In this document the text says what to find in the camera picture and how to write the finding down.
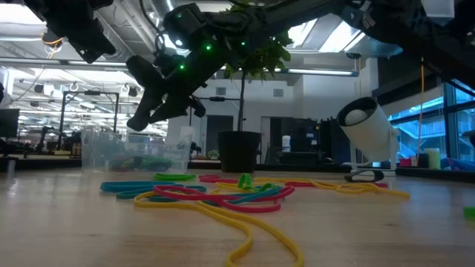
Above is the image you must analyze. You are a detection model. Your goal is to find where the black oval loop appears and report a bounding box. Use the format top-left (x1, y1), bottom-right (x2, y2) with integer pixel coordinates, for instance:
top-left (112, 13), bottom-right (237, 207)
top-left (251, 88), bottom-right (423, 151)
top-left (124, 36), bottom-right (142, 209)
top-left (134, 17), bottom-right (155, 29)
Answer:
top-left (344, 169), bottom-right (385, 183)

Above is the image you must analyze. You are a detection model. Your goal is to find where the orange hanging cable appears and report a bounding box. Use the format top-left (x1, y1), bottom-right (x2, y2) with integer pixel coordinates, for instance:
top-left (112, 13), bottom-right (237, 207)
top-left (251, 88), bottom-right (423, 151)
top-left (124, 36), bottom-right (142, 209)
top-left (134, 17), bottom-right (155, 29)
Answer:
top-left (416, 55), bottom-right (425, 159)

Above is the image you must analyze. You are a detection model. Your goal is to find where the white dome camera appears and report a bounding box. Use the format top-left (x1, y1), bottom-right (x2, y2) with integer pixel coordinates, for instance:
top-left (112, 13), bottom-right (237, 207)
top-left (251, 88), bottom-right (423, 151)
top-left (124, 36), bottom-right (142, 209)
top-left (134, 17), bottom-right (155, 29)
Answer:
top-left (336, 96), bottom-right (401, 177)

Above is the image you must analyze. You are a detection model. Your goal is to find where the black cabinet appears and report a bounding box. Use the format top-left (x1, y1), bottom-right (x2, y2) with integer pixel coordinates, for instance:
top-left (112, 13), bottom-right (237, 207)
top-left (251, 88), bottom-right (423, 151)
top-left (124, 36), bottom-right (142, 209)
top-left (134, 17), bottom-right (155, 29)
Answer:
top-left (269, 116), bottom-right (353, 165)

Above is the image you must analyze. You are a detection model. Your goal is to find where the blue object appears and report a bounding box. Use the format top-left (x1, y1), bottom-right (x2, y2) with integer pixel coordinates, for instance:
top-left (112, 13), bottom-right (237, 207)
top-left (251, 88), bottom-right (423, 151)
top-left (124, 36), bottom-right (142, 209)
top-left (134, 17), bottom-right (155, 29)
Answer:
top-left (441, 157), bottom-right (475, 172)

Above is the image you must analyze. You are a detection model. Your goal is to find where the clear plastic bin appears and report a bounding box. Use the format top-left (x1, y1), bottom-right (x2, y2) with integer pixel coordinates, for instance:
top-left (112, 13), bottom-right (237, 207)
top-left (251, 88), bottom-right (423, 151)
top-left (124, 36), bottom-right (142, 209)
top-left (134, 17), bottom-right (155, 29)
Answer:
top-left (80, 125), bottom-right (194, 174)

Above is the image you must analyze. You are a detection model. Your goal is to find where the black rack frame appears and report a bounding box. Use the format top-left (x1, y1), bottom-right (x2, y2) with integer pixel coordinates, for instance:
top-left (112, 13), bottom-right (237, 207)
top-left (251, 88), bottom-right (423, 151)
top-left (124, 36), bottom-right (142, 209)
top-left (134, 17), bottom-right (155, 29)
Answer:
top-left (57, 90), bottom-right (120, 151)

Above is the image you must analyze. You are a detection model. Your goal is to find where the black monitor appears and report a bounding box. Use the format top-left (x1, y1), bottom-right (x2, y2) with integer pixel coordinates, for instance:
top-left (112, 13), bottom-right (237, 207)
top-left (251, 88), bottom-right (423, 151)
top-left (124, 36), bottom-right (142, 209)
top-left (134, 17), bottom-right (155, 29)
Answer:
top-left (0, 108), bottom-right (21, 139)

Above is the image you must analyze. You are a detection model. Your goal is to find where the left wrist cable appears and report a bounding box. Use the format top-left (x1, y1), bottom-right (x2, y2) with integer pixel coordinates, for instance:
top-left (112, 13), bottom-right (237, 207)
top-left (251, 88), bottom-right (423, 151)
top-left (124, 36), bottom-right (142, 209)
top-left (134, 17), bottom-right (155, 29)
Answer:
top-left (40, 31), bottom-right (65, 59)

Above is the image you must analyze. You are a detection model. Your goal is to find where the green potted plant black pot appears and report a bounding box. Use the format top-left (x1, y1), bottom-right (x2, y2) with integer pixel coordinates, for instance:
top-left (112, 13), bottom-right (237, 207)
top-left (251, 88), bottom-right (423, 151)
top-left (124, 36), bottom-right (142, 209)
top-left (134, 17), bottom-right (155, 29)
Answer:
top-left (217, 0), bottom-right (294, 174)

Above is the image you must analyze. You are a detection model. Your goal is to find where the blue rubber band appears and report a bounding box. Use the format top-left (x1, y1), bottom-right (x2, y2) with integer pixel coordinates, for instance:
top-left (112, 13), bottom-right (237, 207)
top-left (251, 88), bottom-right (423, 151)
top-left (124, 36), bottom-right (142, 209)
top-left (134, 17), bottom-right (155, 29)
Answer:
top-left (99, 180), bottom-right (179, 194)
top-left (115, 185), bottom-right (207, 201)
top-left (148, 186), bottom-right (284, 205)

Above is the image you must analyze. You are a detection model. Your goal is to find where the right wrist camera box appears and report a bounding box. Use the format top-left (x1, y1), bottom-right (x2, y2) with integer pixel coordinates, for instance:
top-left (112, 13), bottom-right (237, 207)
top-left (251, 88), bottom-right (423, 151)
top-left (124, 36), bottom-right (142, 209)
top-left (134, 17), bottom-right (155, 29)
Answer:
top-left (162, 2), bottom-right (214, 51)

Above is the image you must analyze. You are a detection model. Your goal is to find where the yellow-green cylinder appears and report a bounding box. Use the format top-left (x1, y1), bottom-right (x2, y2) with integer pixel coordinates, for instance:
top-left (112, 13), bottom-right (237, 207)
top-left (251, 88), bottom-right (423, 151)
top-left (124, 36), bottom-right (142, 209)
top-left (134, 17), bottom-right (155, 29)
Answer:
top-left (424, 148), bottom-right (442, 171)

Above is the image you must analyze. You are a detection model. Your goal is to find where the ceiling light tube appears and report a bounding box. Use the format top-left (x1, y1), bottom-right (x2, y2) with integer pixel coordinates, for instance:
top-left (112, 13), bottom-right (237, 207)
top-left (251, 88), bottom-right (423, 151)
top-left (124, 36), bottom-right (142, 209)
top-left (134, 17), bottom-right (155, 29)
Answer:
top-left (0, 56), bottom-right (129, 71)
top-left (274, 67), bottom-right (360, 78)

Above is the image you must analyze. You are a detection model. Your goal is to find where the black aluminium table frame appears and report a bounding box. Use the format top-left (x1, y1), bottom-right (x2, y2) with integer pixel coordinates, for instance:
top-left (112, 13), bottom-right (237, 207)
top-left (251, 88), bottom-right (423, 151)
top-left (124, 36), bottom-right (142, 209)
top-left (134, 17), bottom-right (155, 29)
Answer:
top-left (0, 155), bottom-right (475, 183)

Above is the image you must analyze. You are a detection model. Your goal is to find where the red rubber band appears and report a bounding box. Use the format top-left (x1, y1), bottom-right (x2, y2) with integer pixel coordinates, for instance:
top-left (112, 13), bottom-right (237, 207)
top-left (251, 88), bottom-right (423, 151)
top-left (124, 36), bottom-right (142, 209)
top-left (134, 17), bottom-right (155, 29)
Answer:
top-left (284, 180), bottom-right (389, 188)
top-left (198, 174), bottom-right (240, 184)
top-left (152, 184), bottom-right (296, 214)

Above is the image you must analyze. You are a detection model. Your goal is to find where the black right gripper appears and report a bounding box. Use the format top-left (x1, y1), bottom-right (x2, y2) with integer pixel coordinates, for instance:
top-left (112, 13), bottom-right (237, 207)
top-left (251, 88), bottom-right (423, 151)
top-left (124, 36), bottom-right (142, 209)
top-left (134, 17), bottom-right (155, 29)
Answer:
top-left (125, 33), bottom-right (253, 133)

